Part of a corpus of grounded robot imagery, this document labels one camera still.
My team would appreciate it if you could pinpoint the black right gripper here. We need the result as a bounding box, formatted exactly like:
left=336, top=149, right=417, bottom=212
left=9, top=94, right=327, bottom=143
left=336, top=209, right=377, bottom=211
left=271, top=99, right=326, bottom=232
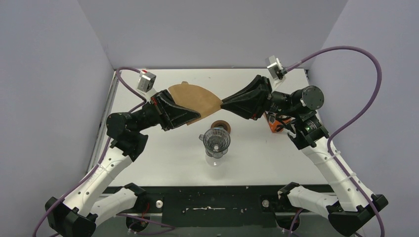
left=220, top=75, right=301, bottom=120

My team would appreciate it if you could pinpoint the brown paper coffee filter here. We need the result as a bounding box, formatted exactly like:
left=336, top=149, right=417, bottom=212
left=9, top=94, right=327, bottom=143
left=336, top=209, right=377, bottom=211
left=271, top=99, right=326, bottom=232
left=168, top=81, right=222, bottom=125

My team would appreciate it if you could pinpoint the orange black coffee filter box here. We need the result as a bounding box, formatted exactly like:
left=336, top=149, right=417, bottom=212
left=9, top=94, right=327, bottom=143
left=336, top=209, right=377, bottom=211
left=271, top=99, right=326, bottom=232
left=264, top=112, right=292, bottom=133

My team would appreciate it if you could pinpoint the clear plastic coffee dripper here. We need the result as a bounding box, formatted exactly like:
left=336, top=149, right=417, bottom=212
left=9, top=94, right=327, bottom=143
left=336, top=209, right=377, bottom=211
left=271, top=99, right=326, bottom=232
left=199, top=127, right=231, bottom=159

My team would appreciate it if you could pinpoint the clear glass carafe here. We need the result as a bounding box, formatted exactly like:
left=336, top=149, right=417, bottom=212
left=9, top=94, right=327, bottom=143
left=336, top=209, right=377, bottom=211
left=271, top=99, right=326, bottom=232
left=205, top=153, right=226, bottom=167

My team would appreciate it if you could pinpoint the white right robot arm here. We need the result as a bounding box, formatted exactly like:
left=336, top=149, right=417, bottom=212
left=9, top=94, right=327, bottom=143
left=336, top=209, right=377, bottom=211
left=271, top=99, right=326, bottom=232
left=221, top=75, right=388, bottom=237

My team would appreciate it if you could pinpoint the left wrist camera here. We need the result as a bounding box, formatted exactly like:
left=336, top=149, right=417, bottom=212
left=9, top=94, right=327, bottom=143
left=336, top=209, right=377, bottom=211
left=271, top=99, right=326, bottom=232
left=136, top=70, right=157, bottom=93

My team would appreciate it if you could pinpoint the brown wooden ring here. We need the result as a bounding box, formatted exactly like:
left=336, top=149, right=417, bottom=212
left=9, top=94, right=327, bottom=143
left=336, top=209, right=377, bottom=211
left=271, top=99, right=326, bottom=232
left=210, top=120, right=232, bottom=134

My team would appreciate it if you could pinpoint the aluminium rail frame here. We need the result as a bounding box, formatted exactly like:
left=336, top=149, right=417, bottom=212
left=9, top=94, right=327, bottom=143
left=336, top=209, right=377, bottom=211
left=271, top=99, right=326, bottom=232
left=60, top=69, right=165, bottom=237

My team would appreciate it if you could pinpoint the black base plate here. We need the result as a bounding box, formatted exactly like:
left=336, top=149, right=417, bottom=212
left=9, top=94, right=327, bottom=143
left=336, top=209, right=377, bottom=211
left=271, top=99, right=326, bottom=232
left=81, top=185, right=331, bottom=229

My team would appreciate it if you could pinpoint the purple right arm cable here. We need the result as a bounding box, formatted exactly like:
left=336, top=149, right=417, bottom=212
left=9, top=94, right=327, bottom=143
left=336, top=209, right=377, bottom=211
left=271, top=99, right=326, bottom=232
left=285, top=45, right=385, bottom=237

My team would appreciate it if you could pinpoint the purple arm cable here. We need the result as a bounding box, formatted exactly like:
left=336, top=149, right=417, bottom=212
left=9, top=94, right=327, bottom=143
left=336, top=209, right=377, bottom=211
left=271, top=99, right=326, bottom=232
left=32, top=67, right=176, bottom=237
left=285, top=45, right=385, bottom=237

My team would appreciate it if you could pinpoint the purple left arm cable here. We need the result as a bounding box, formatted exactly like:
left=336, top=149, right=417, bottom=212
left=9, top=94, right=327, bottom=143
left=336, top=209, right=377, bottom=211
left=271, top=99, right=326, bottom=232
left=32, top=67, right=176, bottom=237

